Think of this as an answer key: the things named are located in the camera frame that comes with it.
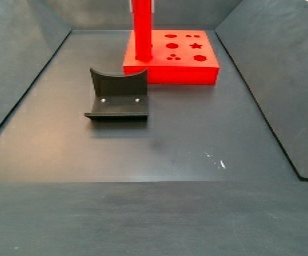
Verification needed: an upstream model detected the red shape sorter block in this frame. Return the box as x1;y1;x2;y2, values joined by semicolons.
123;30;219;85

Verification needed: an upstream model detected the black curved holder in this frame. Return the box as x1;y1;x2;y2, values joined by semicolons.
84;69;148;120

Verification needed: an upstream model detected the red arch peg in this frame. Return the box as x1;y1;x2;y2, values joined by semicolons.
131;0;152;62

